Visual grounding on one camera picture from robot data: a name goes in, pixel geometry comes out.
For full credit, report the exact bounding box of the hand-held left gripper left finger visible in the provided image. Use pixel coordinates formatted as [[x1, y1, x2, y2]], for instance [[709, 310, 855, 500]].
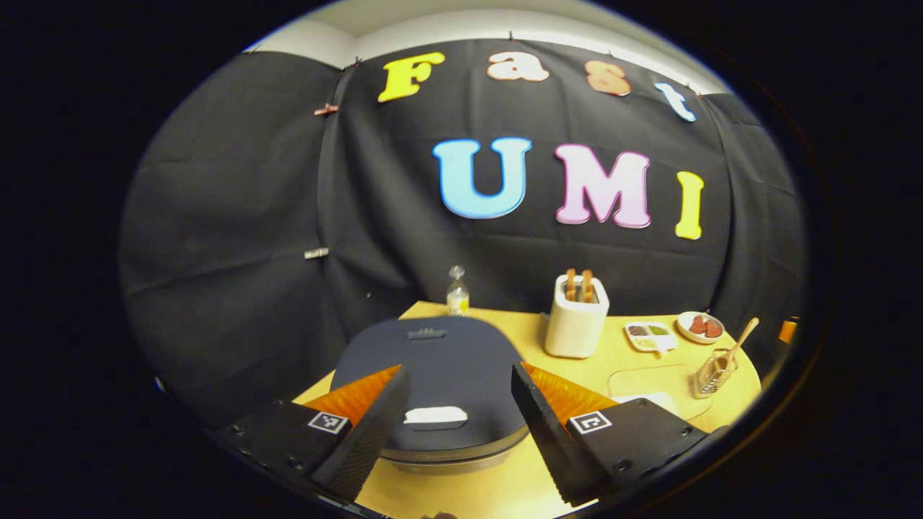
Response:
[[216, 364, 413, 504]]

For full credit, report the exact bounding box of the clear plastic rice container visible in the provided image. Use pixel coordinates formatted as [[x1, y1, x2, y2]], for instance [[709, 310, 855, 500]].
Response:
[[607, 363, 715, 422]]

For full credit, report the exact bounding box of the black backdrop cloth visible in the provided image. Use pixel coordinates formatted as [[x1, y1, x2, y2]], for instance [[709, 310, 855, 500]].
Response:
[[119, 37, 807, 426]]

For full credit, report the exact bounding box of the glass bottle yellow label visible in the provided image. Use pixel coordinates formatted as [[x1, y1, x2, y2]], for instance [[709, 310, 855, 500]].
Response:
[[446, 265, 470, 318]]

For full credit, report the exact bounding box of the metal wire chopstick holder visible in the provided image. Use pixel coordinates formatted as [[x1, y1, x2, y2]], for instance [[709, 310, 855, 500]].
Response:
[[694, 349, 739, 399]]

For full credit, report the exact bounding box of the dark grey rice cooker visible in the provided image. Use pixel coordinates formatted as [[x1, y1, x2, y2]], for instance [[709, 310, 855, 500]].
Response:
[[330, 316, 531, 475]]

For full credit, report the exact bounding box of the white toaster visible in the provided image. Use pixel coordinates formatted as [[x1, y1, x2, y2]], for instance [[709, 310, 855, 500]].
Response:
[[544, 275, 610, 359]]

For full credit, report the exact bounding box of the wooden spoon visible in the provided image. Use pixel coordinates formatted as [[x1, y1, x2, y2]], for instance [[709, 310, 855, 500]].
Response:
[[725, 317, 761, 365]]

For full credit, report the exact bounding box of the white divided bean dish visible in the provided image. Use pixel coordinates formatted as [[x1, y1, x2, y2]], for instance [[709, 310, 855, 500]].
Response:
[[624, 321, 679, 354]]

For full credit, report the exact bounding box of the white round plate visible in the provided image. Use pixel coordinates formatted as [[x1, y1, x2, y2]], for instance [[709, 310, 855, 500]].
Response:
[[676, 311, 725, 345]]

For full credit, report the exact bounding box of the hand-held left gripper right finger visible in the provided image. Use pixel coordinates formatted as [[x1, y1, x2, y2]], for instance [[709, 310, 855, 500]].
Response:
[[511, 362, 711, 508]]

